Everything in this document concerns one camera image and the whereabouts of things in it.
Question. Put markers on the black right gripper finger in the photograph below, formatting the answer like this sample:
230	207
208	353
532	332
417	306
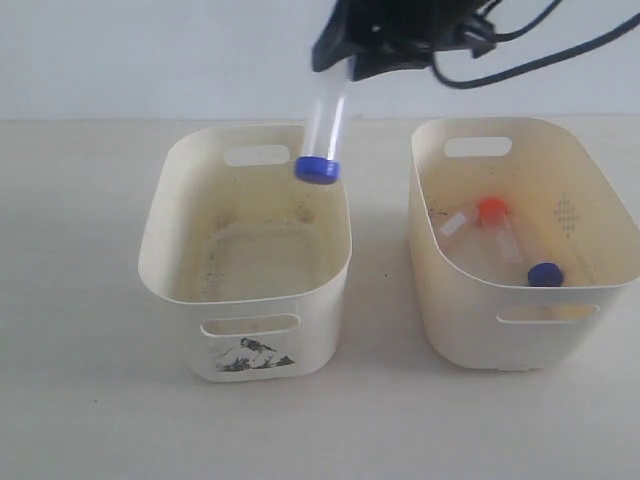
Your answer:
367	64
333	44

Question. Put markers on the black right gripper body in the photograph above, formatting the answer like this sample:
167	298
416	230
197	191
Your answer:
416	26

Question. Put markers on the blue-capped tube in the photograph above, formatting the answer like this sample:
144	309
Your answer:
522	253
317	162

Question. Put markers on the orange-capped clear tube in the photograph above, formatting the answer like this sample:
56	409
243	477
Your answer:
486	211

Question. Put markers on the cream plastic bin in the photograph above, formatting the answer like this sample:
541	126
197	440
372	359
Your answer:
247	263
476	317

